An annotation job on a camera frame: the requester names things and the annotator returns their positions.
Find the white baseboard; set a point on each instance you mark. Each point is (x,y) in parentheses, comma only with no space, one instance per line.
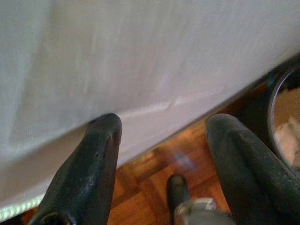
(140,131)

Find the robot left leg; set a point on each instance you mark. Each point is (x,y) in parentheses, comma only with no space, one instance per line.
(201,211)

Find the black round waste bin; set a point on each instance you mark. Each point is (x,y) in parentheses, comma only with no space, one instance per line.
(272,98)

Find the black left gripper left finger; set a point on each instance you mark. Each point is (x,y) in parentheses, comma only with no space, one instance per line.
(86,168)

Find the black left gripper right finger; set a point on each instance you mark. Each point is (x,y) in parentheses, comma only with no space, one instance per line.
(248,173)

